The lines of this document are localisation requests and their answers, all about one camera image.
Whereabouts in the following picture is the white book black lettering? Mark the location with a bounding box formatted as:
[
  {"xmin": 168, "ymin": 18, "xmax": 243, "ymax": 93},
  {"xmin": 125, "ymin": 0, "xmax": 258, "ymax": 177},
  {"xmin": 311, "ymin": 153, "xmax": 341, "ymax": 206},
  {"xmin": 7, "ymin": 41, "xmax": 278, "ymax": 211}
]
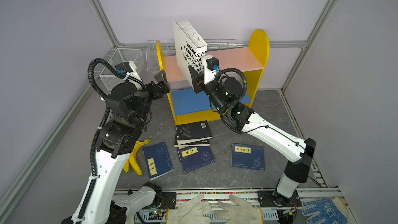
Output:
[{"xmin": 173, "ymin": 19, "xmax": 208, "ymax": 87}]

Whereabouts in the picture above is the black book wolf cover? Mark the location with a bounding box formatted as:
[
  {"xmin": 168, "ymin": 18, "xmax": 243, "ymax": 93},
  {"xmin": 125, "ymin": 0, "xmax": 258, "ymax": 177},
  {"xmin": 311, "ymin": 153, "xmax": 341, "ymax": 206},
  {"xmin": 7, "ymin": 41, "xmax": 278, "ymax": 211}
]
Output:
[{"xmin": 176, "ymin": 120, "xmax": 212, "ymax": 145}]

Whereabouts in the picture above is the black book antler cover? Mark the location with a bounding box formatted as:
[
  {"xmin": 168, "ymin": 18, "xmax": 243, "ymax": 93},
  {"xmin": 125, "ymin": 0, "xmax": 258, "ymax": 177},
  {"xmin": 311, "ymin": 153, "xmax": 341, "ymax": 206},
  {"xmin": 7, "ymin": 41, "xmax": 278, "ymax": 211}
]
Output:
[{"xmin": 174, "ymin": 140, "xmax": 210, "ymax": 148}]

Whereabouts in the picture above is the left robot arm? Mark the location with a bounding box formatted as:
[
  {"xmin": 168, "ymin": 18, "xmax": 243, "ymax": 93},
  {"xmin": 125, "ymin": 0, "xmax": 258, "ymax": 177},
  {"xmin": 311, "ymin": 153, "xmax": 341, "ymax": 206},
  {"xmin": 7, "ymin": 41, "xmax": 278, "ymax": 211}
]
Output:
[{"xmin": 62, "ymin": 58, "xmax": 170, "ymax": 224}]

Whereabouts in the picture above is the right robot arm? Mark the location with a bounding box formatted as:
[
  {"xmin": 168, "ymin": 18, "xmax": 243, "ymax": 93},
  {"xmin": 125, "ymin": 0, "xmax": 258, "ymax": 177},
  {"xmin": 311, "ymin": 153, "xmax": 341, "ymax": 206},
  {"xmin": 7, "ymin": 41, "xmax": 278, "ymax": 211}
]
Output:
[{"xmin": 188, "ymin": 65, "xmax": 316, "ymax": 207}]

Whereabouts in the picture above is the yellow pink blue bookshelf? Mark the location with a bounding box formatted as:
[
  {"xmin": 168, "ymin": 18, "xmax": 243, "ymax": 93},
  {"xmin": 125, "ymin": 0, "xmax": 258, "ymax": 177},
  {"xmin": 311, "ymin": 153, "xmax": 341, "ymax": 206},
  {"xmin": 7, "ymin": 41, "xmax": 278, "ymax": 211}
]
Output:
[{"xmin": 155, "ymin": 29, "xmax": 270, "ymax": 125}]

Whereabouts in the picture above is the white mesh box basket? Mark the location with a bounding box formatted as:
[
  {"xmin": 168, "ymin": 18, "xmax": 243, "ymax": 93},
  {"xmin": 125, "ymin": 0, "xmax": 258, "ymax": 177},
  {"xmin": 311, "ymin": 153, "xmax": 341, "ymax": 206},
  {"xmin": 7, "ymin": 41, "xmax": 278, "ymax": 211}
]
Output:
[{"xmin": 99, "ymin": 48, "xmax": 144, "ymax": 90}]

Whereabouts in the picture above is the blue booklet left yellow label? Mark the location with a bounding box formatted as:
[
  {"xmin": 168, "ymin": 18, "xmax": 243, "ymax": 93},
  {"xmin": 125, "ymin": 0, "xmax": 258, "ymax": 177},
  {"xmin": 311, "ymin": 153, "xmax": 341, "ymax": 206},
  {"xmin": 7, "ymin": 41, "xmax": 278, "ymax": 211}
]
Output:
[{"xmin": 143, "ymin": 142, "xmax": 174, "ymax": 180}]

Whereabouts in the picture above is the blue booklet yellow label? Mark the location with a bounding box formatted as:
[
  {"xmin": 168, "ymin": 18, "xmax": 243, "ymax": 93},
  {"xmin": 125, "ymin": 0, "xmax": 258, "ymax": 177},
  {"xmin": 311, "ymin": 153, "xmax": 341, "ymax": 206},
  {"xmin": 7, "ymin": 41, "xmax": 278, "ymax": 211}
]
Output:
[
  {"xmin": 231, "ymin": 143, "xmax": 266, "ymax": 171},
  {"xmin": 177, "ymin": 146, "xmax": 216, "ymax": 174},
  {"xmin": 143, "ymin": 142, "xmax": 174, "ymax": 180}
]

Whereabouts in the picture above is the blue booklet centre yellow label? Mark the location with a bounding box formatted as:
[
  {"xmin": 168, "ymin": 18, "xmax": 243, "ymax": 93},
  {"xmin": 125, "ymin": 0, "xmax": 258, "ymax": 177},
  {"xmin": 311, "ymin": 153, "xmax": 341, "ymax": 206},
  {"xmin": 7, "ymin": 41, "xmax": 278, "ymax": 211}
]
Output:
[{"xmin": 177, "ymin": 146, "xmax": 216, "ymax": 174}]

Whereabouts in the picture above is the blue booklet right yellow label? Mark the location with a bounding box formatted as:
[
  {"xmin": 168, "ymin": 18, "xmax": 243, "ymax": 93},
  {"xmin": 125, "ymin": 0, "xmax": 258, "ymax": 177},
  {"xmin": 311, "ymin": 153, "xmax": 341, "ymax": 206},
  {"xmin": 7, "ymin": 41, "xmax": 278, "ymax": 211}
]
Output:
[{"xmin": 231, "ymin": 143, "xmax": 266, "ymax": 171}]

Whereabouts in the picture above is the white work glove centre left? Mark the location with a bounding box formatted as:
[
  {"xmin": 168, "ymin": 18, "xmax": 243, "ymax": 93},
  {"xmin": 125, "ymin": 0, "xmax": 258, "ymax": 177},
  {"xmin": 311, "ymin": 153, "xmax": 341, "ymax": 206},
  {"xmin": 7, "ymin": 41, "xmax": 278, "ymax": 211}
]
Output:
[{"xmin": 166, "ymin": 194, "xmax": 211, "ymax": 224}]

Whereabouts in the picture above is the white work glove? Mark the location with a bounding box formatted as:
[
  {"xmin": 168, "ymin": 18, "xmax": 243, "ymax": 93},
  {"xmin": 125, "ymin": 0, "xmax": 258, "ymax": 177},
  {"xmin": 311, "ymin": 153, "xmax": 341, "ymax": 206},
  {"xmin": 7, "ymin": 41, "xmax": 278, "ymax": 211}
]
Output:
[
  {"xmin": 214, "ymin": 195, "xmax": 264, "ymax": 224},
  {"xmin": 166, "ymin": 194, "xmax": 211, "ymax": 224}
]

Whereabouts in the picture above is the white work glove centre right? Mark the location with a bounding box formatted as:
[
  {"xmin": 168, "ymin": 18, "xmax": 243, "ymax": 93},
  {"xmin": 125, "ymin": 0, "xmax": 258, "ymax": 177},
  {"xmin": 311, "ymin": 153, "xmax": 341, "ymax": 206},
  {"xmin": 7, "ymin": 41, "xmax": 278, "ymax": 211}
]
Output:
[{"xmin": 214, "ymin": 195, "xmax": 264, "ymax": 224}]

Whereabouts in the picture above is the blue dotted glove right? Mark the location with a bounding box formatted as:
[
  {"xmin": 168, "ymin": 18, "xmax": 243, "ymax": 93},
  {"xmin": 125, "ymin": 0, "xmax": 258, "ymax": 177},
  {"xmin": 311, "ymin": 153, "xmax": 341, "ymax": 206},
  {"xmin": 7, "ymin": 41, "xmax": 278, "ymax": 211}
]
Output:
[{"xmin": 301, "ymin": 198, "xmax": 348, "ymax": 224}]

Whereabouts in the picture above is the white wire rack basket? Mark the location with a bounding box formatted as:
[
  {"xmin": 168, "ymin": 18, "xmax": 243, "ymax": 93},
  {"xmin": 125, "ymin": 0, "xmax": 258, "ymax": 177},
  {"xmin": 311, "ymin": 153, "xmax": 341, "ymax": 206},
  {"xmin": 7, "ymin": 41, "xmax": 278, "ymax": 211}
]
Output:
[{"xmin": 146, "ymin": 39, "xmax": 239, "ymax": 73}]

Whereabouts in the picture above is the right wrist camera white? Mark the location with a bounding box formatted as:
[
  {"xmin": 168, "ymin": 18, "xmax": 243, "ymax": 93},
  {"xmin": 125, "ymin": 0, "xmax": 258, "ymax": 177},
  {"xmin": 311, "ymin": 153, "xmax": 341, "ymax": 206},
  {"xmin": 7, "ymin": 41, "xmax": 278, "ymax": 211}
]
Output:
[{"xmin": 202, "ymin": 55, "xmax": 220, "ymax": 85}]

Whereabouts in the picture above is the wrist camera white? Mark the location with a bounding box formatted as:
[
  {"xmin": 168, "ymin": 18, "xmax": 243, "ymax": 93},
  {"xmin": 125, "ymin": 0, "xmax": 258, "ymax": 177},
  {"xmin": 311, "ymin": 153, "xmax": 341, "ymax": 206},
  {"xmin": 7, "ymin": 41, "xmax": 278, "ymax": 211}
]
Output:
[
  {"xmin": 115, "ymin": 61, "xmax": 141, "ymax": 80},
  {"xmin": 202, "ymin": 55, "xmax": 220, "ymax": 85}
]

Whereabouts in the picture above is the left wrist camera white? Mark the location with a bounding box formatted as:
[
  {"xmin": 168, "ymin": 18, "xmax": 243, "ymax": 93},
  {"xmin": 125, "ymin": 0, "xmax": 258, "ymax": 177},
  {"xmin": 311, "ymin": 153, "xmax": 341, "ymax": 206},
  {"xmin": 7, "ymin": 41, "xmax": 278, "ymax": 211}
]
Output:
[{"xmin": 115, "ymin": 61, "xmax": 141, "ymax": 80}]

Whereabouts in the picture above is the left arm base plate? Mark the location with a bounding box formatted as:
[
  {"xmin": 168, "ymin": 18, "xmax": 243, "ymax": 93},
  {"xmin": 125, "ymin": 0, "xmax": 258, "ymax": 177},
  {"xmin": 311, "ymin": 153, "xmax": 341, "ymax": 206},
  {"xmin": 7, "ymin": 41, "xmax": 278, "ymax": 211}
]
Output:
[{"xmin": 144, "ymin": 192, "xmax": 177, "ymax": 209}]

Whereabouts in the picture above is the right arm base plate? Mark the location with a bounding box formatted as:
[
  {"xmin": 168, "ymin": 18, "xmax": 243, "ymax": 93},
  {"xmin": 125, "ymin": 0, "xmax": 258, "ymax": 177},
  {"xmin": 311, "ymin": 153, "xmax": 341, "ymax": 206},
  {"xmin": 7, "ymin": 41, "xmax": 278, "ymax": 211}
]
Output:
[{"xmin": 257, "ymin": 190, "xmax": 302, "ymax": 207}]

